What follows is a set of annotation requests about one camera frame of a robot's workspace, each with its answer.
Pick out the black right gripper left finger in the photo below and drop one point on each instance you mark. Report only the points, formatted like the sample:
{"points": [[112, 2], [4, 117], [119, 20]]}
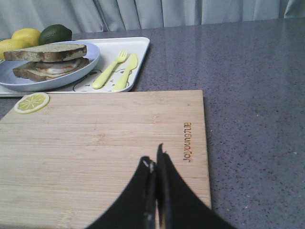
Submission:
{"points": [[135, 208]]}

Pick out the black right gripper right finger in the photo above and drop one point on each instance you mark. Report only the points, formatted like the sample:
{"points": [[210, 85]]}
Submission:
{"points": [[178, 206]]}

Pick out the bread slice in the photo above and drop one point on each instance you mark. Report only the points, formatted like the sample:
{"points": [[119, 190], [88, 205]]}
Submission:
{"points": [[29, 71], [55, 52]]}

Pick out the blue round plate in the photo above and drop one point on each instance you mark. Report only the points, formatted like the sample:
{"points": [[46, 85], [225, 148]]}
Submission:
{"points": [[10, 84]]}

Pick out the white rectangular tray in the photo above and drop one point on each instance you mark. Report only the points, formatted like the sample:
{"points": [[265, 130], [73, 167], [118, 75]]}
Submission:
{"points": [[109, 50]]}

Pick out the wooden cutting board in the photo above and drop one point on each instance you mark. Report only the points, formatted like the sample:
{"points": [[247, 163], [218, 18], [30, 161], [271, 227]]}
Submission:
{"points": [[62, 166]]}

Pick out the yellow plastic fork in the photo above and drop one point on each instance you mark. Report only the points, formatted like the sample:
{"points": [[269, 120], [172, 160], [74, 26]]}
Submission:
{"points": [[103, 77]]}

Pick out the yellow plastic knife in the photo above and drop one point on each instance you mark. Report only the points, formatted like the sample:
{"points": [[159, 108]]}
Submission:
{"points": [[132, 64]]}

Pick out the yellow lemon slice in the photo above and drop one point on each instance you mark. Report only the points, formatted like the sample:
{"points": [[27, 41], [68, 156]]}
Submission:
{"points": [[32, 103]]}

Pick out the fried egg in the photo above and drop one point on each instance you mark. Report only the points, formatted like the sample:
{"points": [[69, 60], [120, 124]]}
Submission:
{"points": [[58, 67]]}

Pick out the green lime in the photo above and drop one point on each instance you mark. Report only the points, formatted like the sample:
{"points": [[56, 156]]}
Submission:
{"points": [[55, 33]]}

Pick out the grey curtain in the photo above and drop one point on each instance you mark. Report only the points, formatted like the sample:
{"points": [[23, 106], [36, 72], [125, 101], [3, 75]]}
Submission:
{"points": [[118, 15]]}

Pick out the rear yellow lemon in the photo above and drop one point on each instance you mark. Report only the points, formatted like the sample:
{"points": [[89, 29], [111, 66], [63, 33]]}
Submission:
{"points": [[29, 35]]}

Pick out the front yellow lemon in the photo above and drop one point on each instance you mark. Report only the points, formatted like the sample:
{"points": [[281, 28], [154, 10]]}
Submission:
{"points": [[10, 45]]}

